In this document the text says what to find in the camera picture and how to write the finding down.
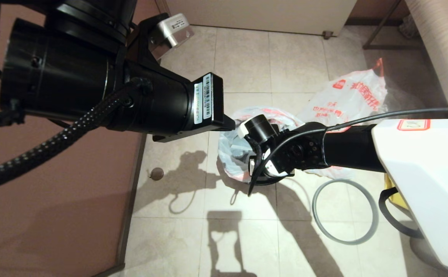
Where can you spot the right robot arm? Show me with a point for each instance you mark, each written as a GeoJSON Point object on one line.
{"type": "Point", "coordinates": [401, 154]}

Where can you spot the grey round trash bin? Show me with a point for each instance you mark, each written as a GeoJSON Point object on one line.
{"type": "Point", "coordinates": [270, 181]}

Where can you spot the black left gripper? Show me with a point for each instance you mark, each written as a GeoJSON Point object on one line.
{"type": "Point", "coordinates": [93, 69]}

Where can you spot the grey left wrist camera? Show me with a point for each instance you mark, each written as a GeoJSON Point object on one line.
{"type": "Point", "coordinates": [174, 30]}

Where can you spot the white red-printed plastic bag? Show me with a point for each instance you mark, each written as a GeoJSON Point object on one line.
{"type": "Point", "coordinates": [235, 154]}
{"type": "Point", "coordinates": [355, 96]}

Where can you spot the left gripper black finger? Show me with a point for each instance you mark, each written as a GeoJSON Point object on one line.
{"type": "Point", "coordinates": [212, 100]}

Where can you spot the small woven basket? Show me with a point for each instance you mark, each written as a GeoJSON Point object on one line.
{"type": "Point", "coordinates": [407, 29]}

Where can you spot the beige striped upholstered seat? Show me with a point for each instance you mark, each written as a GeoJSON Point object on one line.
{"type": "Point", "coordinates": [447, 57]}

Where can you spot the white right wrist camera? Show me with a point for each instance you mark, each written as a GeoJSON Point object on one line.
{"type": "Point", "coordinates": [243, 130]}

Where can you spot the dark metal furniture frame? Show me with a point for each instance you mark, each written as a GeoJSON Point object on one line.
{"type": "Point", "coordinates": [391, 47]}

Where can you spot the grey ribbed round object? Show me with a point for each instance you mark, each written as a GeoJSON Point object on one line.
{"type": "Point", "coordinates": [424, 250]}

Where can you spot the yellow fabric bag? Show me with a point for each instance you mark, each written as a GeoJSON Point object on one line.
{"type": "Point", "coordinates": [397, 196]}

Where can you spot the white door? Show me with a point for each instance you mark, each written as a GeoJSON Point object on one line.
{"type": "Point", "coordinates": [262, 15]}

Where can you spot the small metal door stop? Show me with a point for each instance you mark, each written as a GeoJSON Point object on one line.
{"type": "Point", "coordinates": [327, 35]}

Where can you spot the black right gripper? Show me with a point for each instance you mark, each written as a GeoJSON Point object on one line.
{"type": "Point", "coordinates": [262, 130]}

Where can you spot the small round grey floor disc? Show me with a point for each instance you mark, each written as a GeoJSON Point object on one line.
{"type": "Point", "coordinates": [156, 174]}

